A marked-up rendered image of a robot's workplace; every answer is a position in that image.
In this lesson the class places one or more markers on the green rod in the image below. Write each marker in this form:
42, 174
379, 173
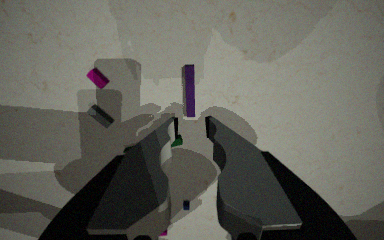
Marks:
177, 142

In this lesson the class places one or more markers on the grey rectangular bar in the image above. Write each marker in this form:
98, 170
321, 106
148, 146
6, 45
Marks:
100, 116

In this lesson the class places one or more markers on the small blue cube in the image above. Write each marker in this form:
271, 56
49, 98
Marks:
186, 205

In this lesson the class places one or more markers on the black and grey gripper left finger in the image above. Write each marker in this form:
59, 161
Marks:
129, 197

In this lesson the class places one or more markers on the purple rod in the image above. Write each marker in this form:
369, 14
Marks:
190, 90

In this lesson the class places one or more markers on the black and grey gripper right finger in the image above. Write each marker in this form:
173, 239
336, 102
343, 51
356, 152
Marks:
256, 193

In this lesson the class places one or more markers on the magenta rod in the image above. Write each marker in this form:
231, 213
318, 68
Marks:
164, 233
98, 78

